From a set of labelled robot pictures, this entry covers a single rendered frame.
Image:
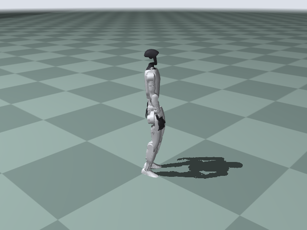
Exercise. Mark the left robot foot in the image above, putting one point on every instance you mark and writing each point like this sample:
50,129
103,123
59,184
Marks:
154,166

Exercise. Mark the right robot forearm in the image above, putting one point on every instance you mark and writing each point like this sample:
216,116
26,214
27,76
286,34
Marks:
155,104

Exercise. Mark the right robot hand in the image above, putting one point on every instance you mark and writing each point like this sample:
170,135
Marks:
161,122

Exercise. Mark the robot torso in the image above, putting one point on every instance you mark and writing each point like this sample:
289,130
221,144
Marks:
157,87

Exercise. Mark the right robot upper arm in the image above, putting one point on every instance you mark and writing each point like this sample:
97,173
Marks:
151,83

